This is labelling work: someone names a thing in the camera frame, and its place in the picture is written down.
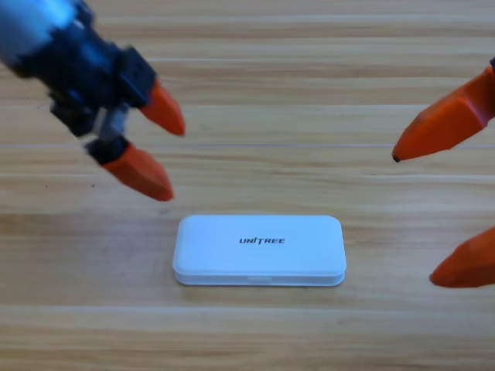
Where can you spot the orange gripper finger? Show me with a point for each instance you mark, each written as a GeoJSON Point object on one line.
{"type": "Point", "coordinates": [466, 266]}
{"type": "Point", "coordinates": [441, 129]}

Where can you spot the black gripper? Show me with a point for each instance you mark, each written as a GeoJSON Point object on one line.
{"type": "Point", "coordinates": [89, 77]}

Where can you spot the white plastic pencil case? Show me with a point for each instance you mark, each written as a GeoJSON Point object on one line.
{"type": "Point", "coordinates": [232, 263]}

